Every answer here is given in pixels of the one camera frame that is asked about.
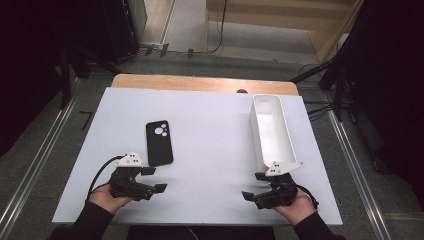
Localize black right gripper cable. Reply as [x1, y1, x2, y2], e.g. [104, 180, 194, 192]
[296, 184, 320, 211]

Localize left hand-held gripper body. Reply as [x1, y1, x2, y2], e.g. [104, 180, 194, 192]
[109, 152, 158, 202]

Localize white table board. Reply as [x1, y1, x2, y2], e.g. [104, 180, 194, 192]
[52, 87, 343, 227]

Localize black phone case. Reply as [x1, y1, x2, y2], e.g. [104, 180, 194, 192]
[145, 120, 175, 167]

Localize black tripod stand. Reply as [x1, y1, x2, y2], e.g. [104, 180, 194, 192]
[289, 56, 348, 123]

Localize black floor cables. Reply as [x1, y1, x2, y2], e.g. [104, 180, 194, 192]
[301, 98, 335, 122]

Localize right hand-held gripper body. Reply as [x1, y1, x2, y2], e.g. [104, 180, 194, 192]
[253, 160, 304, 210]

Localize black hanging cable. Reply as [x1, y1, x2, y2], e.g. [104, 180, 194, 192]
[204, 0, 228, 55]

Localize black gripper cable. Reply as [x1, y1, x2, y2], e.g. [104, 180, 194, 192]
[296, 184, 320, 211]
[86, 155, 125, 201]

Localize light wooden shelf unit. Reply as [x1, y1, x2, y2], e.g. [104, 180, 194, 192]
[203, 0, 364, 64]

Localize black metal stand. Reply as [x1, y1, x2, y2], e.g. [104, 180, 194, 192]
[59, 46, 73, 110]

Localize person's right hand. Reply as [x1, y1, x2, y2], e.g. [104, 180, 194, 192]
[271, 188, 318, 227]

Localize person's left hand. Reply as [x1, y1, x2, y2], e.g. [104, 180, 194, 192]
[88, 183, 134, 215]

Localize black cabinet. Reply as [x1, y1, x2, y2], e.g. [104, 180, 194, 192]
[99, 0, 141, 64]

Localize metal floor rail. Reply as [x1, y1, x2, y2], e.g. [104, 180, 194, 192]
[328, 109, 393, 240]
[0, 78, 81, 234]

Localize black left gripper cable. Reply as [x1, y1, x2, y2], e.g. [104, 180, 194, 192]
[86, 155, 125, 201]

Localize white rectangular plastic bin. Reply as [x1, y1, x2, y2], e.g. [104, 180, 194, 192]
[249, 94, 298, 174]

